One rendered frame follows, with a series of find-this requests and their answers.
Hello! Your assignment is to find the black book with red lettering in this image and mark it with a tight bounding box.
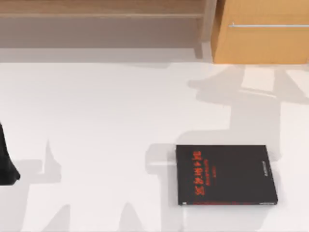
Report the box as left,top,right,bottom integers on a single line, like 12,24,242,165
175,144,279,206

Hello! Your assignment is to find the open wooden shelf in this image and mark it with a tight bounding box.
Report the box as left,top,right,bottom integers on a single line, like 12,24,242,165
0,0,218,59

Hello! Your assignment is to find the wooden cupboard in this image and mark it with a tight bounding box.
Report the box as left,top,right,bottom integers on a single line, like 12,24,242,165
210,0,309,64

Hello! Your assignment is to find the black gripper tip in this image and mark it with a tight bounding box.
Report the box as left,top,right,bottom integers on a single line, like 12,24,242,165
0,123,21,187

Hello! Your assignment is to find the long metal handle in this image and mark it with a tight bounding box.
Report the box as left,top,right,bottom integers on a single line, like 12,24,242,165
228,22,309,28

